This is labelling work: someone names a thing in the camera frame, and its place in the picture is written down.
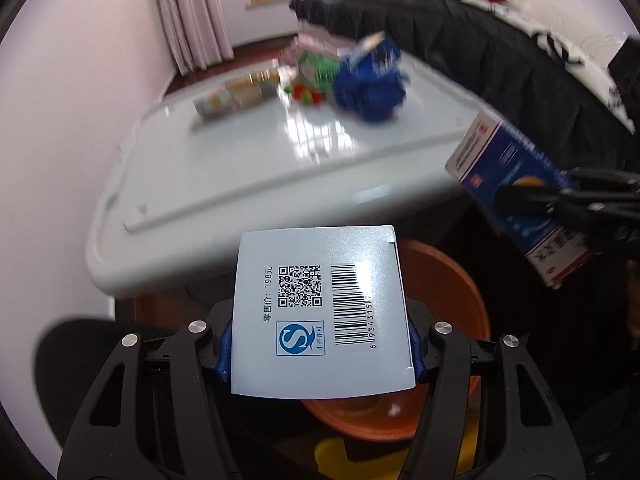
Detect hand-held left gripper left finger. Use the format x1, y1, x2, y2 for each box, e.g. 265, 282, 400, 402
57, 300, 241, 480

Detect yellow plastic object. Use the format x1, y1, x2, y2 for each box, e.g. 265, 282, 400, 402
315, 425, 481, 480

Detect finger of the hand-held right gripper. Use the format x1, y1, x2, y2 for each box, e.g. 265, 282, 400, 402
495, 185, 640, 256
567, 167, 640, 192

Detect black round seat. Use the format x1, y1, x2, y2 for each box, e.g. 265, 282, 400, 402
32, 317, 151, 441

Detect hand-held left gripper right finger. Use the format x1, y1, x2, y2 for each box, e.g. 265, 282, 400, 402
397, 300, 586, 480

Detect white plastic table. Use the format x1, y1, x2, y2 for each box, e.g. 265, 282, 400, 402
85, 52, 483, 301

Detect silver grey cardboard box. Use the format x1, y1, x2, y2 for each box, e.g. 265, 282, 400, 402
230, 225, 418, 401

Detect red snack packet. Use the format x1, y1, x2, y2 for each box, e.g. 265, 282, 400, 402
285, 82, 326, 106

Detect crumpled blue plastic bag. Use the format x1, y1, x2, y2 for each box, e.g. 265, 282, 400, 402
335, 32, 411, 123

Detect pink curtain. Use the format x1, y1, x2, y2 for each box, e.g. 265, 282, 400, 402
150, 0, 234, 75

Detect green snack packet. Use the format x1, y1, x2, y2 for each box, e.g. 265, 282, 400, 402
297, 52, 341, 93

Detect pink cardboard box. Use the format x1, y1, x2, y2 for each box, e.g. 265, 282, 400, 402
297, 32, 358, 58

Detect clear plastic bottle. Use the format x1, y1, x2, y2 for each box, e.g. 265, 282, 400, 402
194, 67, 281, 121

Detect blue cardboard box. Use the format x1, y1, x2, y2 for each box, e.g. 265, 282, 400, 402
445, 110, 593, 291

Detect dark grey blanket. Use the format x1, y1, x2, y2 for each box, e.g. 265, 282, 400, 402
290, 0, 640, 271

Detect orange plastic bin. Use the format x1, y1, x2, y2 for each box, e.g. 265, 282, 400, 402
300, 240, 491, 443

